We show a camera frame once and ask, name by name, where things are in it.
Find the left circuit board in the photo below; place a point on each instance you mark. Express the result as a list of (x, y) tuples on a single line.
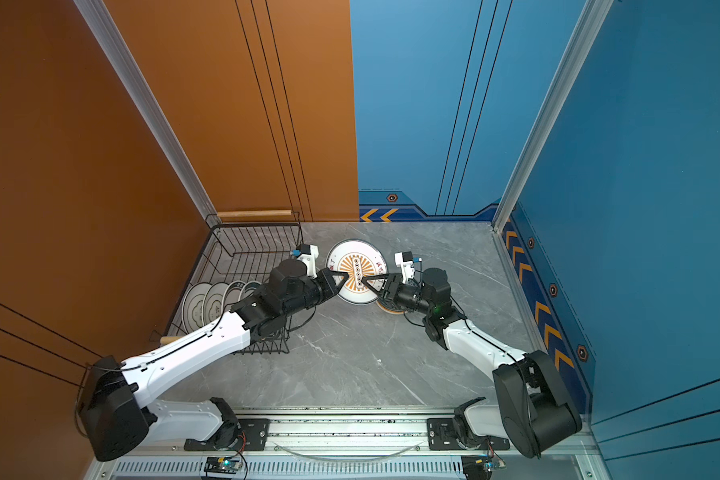
[(224, 467)]

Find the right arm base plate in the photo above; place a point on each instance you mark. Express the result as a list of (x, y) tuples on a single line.
[(444, 435)]

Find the grey green plate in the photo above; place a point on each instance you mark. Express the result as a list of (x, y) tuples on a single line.
[(388, 307)]

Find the white patterned plate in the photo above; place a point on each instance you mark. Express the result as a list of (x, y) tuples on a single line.
[(248, 289), (359, 259), (193, 307), (214, 302), (231, 294)]

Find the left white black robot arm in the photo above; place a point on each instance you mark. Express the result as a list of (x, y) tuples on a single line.
[(119, 406)]

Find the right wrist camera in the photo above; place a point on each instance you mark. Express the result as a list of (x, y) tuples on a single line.
[(407, 262)]

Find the right circuit board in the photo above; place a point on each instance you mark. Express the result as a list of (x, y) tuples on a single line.
[(480, 467)]

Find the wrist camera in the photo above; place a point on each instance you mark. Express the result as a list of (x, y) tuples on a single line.
[(308, 255), (407, 262)]

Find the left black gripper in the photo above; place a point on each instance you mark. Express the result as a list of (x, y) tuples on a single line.
[(325, 279)]

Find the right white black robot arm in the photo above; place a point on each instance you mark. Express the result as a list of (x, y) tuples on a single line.
[(535, 410)]

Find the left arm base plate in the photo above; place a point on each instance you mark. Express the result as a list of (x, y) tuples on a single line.
[(242, 435)]

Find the aluminium mounting rail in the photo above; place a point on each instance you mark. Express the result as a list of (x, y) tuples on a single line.
[(353, 443)]

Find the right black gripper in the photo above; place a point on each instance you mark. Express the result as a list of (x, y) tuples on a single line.
[(393, 289)]

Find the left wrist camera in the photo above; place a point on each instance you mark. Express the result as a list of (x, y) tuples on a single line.
[(308, 255)]

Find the black wire dish rack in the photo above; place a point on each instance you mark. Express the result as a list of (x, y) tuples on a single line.
[(235, 259)]

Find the circuit board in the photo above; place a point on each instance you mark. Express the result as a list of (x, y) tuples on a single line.
[(480, 467), (224, 467)]

